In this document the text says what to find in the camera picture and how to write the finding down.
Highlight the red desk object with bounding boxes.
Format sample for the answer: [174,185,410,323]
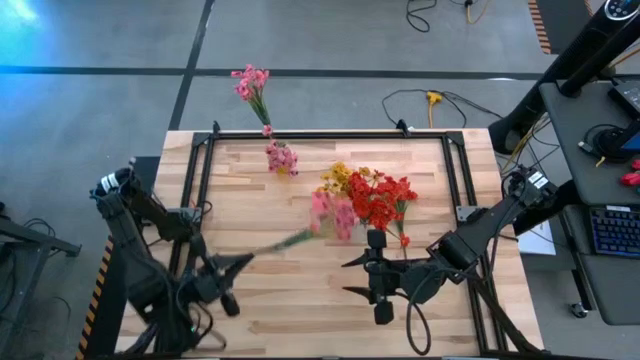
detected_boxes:
[618,158,640,188]

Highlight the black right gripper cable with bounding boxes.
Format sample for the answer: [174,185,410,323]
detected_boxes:
[405,272,434,358]

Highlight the black floor cable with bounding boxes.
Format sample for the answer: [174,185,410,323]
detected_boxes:
[404,0,439,34]
[380,88,507,132]

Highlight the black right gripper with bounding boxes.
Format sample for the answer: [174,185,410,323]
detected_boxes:
[340,228,404,327]

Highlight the black tower fan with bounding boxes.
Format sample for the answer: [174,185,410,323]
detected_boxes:
[487,0,640,156]

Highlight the grey desk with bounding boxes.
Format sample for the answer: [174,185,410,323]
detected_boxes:
[537,81,640,327]

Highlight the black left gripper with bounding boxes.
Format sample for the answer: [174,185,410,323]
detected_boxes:
[192,252,256,319]

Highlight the yellow floor cable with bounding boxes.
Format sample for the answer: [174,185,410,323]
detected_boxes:
[464,0,489,27]

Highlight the yellow power plug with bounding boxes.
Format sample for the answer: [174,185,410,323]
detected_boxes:
[424,90,445,130]

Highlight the hazard striped floor plate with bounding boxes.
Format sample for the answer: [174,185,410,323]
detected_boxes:
[74,155,162,360]

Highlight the backlit computer keyboard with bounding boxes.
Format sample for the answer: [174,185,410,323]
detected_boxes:
[588,204,640,260]

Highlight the clear glass vase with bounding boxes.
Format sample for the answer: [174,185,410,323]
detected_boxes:
[352,222,376,247]

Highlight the black coiled desk cable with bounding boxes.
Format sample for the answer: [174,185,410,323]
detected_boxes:
[578,123,629,164]

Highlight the black aluminium table frame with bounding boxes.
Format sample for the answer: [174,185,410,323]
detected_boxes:
[119,118,549,359]

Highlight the hazard striped floor strip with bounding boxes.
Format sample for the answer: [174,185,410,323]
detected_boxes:
[526,0,554,56]

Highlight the black laptop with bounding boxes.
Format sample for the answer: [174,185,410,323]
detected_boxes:
[606,79,640,120]

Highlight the pink artificial flower bunch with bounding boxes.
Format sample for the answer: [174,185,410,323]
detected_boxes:
[252,191,359,256]
[263,139,301,178]
[229,63,276,139]

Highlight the black pole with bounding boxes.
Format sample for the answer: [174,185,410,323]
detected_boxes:
[558,19,640,99]

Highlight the white paper sheet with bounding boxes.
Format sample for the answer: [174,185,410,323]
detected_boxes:
[517,220,558,258]

